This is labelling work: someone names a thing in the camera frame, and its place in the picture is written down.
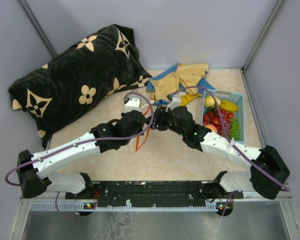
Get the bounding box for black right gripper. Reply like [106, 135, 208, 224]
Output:
[145, 105, 186, 137]

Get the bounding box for clear zip top bag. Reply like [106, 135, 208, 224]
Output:
[122, 87, 156, 153]

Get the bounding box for orange peach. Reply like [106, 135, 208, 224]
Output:
[204, 124, 218, 133]

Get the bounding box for light blue plastic basket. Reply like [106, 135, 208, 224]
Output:
[201, 89, 245, 143]

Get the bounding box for yellow banana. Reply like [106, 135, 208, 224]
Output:
[219, 100, 239, 113]

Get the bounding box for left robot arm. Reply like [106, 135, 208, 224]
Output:
[16, 110, 154, 199]

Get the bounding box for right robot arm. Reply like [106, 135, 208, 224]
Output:
[154, 106, 290, 200]

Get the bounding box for red strawberries bunch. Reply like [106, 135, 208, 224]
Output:
[202, 108, 235, 126]

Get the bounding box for yellow pear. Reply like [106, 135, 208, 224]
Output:
[204, 95, 215, 108]

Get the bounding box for purple red grapes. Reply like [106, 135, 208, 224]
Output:
[216, 119, 230, 137]

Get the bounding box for yellow blue cartoon cloth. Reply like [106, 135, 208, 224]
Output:
[146, 63, 215, 105]

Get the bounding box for green grapes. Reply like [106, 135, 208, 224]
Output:
[229, 118, 241, 141]

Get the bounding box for black floral pillow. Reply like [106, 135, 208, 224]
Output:
[8, 24, 151, 147]

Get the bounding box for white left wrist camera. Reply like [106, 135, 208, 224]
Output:
[124, 97, 142, 113]

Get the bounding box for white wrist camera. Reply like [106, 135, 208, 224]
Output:
[124, 97, 142, 113]
[166, 94, 182, 112]

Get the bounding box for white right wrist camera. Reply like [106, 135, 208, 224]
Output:
[166, 94, 182, 112]

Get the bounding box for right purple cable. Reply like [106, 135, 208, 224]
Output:
[168, 85, 291, 218]

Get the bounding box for purple cable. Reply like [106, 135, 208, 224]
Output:
[168, 85, 291, 218]
[4, 92, 156, 221]

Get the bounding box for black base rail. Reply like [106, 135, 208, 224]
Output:
[65, 181, 229, 208]

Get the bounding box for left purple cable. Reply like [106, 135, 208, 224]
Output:
[4, 92, 156, 221]

